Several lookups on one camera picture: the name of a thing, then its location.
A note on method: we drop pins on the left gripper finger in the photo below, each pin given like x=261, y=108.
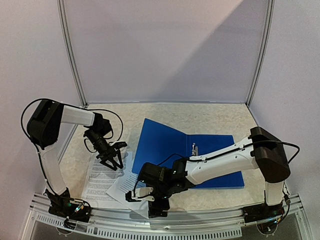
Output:
x=118, y=161
x=110, y=164

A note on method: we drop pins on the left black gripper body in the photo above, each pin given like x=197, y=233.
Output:
x=105, y=153

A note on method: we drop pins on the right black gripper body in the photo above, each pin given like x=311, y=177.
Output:
x=155, y=204

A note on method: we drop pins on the printed paper sheet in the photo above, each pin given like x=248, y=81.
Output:
x=99, y=179
x=122, y=185

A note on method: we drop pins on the blue plastic folder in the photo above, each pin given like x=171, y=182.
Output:
x=161, y=145

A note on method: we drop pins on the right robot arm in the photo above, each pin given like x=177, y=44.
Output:
x=260, y=150

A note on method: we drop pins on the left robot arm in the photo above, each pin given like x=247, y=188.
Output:
x=43, y=130

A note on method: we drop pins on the metal folder clip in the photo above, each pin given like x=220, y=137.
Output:
x=194, y=150

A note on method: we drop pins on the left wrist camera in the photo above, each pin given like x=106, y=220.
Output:
x=119, y=145

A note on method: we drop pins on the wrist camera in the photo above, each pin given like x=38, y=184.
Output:
x=140, y=194
x=119, y=145

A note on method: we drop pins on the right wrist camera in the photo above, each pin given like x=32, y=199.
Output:
x=140, y=194

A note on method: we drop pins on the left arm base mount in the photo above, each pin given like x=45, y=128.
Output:
x=69, y=208

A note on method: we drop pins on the aluminium front rail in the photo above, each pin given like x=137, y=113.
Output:
x=124, y=224

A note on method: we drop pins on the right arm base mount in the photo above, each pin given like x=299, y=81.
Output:
x=267, y=217

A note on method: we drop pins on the right aluminium frame post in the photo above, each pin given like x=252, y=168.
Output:
x=262, y=51

